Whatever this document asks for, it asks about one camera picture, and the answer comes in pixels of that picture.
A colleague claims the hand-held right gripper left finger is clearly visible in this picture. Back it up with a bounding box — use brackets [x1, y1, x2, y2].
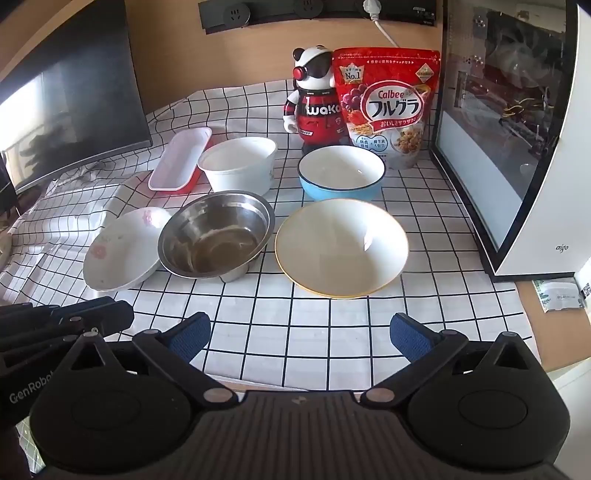
[69, 312, 236, 411]

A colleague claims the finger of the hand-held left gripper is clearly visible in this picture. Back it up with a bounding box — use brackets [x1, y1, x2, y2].
[0, 296, 136, 340]
[0, 324, 86, 365]

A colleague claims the stainless steel bowl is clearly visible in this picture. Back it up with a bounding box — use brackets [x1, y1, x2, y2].
[157, 190, 276, 282]

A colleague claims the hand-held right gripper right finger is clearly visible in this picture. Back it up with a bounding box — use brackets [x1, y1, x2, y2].
[361, 312, 532, 409]

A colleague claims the red cereal bag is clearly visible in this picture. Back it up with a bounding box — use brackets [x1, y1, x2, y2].
[332, 47, 441, 171]

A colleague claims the red white rectangular tray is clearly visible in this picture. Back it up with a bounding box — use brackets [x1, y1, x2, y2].
[148, 128, 213, 192]

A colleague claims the blue ceramic bowl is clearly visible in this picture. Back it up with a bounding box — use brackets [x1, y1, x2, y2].
[298, 146, 386, 202]

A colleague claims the white green packet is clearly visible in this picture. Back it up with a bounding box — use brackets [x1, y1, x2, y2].
[532, 279, 586, 313]

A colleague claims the white glass computer case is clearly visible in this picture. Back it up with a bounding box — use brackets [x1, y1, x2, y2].
[429, 0, 591, 283]

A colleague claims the blue yellow-rimmed bowl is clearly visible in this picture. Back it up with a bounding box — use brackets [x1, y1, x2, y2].
[274, 198, 410, 299]

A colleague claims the red black panda figurine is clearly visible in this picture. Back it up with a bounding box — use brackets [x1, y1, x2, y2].
[283, 45, 346, 149]

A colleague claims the black computer monitor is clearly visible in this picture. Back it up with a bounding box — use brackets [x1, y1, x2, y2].
[0, 0, 154, 195]

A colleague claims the white plug with cable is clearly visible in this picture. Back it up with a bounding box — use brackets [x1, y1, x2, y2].
[362, 0, 400, 48]

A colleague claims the white checkered tablecloth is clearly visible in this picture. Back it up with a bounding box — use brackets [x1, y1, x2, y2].
[0, 78, 539, 464]

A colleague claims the white paper bowl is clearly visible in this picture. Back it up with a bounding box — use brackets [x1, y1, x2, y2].
[197, 137, 278, 197]

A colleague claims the white floral bowl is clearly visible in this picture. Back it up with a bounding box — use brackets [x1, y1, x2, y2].
[83, 206, 174, 291]

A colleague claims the black wall power strip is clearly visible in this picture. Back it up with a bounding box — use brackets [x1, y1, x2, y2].
[198, 0, 437, 34]

